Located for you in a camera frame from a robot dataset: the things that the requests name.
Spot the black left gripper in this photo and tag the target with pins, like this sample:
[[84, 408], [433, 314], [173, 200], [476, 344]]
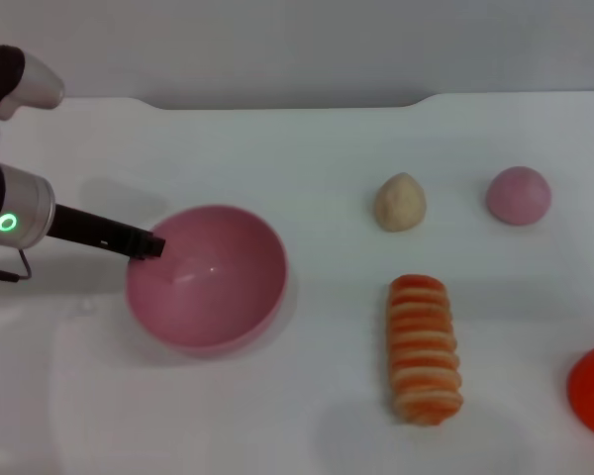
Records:
[[89, 227]]

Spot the pink plastic bowl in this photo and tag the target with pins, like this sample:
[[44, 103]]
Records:
[[218, 302]]

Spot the orange striped long bread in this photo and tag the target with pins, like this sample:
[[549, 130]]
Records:
[[423, 351]]

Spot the beige egg-shaped bun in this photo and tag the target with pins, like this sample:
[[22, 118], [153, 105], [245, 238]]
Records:
[[400, 203]]

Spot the pink round bun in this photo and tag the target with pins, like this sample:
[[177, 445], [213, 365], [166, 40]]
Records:
[[519, 198]]

